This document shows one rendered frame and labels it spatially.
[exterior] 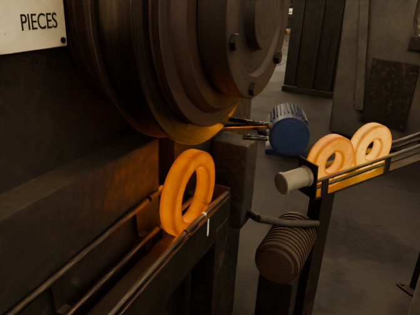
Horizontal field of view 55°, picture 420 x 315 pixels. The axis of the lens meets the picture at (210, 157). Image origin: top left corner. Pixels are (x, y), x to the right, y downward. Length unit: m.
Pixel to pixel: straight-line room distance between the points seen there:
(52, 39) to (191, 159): 0.33
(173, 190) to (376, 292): 1.31
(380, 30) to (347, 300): 2.15
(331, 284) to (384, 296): 0.21
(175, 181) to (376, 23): 2.79
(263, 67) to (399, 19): 2.65
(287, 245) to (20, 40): 0.81
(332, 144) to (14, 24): 0.85
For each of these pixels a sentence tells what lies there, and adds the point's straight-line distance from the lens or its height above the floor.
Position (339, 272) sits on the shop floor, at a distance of 1.96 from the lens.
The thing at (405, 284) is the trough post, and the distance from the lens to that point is 2.00.
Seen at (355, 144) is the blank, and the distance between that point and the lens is 1.24.
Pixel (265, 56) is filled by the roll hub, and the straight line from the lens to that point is 0.76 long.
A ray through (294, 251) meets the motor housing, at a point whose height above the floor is 0.52.
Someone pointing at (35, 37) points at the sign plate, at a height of 1.08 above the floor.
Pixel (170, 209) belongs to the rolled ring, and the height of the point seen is 0.76.
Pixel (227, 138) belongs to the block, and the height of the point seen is 0.80.
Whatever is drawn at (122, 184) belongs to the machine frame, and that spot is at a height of 0.82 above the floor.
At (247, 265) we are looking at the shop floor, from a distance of 1.89.
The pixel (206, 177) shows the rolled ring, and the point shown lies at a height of 0.76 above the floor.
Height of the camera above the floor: 1.15
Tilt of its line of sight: 23 degrees down
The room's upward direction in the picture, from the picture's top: 3 degrees clockwise
